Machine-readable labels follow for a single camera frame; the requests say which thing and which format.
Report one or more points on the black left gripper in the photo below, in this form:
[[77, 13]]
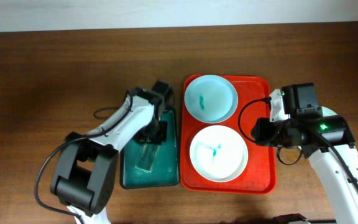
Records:
[[151, 137]]

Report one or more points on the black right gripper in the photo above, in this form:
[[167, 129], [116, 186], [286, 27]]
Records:
[[260, 137]]

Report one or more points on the yellow green scrub sponge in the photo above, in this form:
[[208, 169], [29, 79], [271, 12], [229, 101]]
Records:
[[147, 156]]

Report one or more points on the white plate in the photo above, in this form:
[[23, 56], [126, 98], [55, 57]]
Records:
[[219, 153]]

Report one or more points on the pale green plate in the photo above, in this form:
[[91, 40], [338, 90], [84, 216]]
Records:
[[327, 112]]

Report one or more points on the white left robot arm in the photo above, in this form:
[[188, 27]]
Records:
[[85, 173]]

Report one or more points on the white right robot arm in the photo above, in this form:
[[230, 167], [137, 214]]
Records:
[[329, 146]]

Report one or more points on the dark green water tray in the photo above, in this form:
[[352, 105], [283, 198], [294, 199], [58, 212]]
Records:
[[165, 170]]

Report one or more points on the red plastic tray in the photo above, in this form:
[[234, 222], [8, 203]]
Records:
[[259, 176]]

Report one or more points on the light blue plate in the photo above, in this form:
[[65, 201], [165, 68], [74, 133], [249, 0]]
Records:
[[211, 99]]

